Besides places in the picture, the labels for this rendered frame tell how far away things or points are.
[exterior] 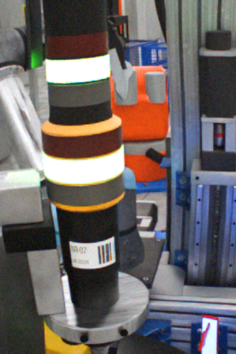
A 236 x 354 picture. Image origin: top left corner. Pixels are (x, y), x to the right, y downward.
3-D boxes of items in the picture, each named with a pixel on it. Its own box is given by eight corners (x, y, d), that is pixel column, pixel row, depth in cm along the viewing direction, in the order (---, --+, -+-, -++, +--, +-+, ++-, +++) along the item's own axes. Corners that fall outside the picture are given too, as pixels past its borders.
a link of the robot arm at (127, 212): (148, 220, 114) (147, 164, 110) (104, 239, 106) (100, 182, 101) (114, 205, 123) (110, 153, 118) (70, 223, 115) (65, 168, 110)
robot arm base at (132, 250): (91, 240, 127) (88, 205, 124) (149, 243, 124) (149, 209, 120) (76, 269, 113) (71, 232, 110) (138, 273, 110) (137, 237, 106)
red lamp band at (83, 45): (46, 61, 23) (45, 37, 23) (44, 54, 26) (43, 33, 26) (114, 54, 24) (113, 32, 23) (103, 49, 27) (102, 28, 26)
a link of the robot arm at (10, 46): (115, 220, 103) (16, 16, 112) (58, 242, 94) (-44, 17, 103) (89, 235, 113) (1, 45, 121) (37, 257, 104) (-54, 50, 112)
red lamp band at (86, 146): (44, 163, 24) (42, 140, 24) (41, 139, 28) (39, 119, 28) (130, 154, 25) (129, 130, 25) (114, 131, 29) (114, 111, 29)
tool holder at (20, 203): (9, 362, 26) (-16, 206, 23) (13, 291, 33) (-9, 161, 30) (161, 335, 28) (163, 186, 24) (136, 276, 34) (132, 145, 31)
